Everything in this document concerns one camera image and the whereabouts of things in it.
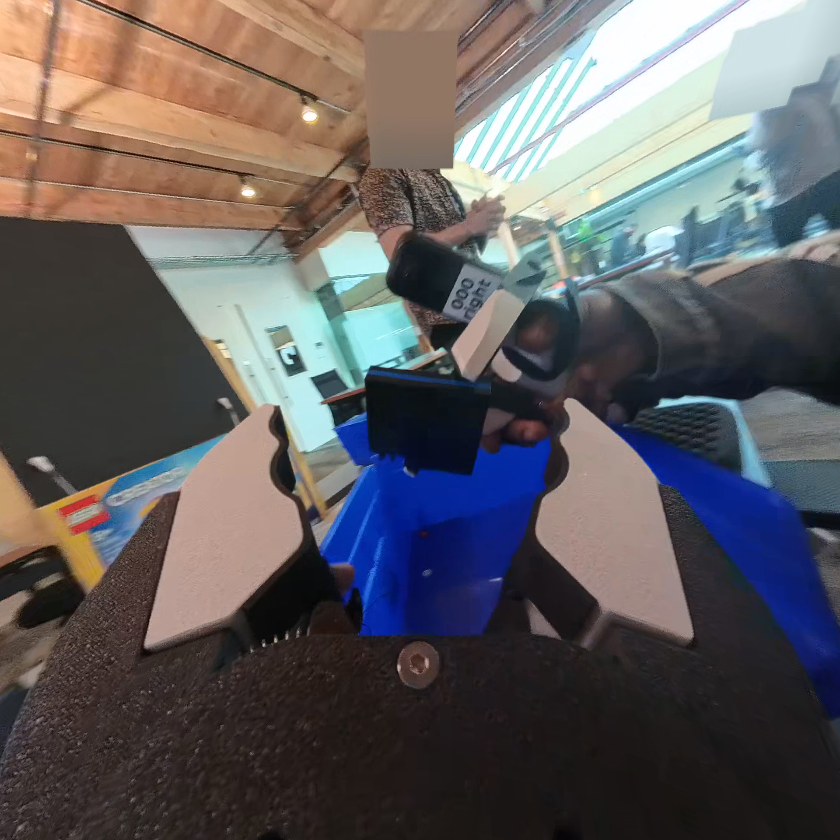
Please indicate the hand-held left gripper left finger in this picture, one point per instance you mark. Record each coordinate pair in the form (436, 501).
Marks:
(223, 525)

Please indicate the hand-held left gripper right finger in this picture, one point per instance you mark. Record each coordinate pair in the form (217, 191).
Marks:
(617, 525)

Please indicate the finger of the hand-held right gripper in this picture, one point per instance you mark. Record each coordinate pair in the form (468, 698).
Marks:
(525, 279)
(485, 334)

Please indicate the black blue brick plate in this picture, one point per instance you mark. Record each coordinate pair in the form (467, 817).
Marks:
(426, 420)

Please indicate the blue plastic bin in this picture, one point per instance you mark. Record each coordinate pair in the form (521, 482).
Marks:
(446, 558)

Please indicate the person's right hand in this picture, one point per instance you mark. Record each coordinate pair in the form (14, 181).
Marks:
(594, 367)

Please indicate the wooden edged desk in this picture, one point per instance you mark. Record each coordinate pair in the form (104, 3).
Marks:
(394, 367)

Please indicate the blue toy set box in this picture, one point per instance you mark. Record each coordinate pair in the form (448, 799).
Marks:
(124, 502)

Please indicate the black dimpled pad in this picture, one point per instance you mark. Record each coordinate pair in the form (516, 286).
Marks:
(689, 426)

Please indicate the black office chair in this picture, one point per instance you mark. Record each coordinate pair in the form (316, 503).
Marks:
(331, 390)

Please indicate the ceiling spot lamp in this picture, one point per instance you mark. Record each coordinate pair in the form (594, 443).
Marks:
(309, 113)
(247, 189)

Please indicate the black partition panel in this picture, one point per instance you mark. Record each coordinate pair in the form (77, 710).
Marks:
(85, 341)

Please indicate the framed wall picture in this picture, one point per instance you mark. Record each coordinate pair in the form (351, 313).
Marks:
(291, 359)

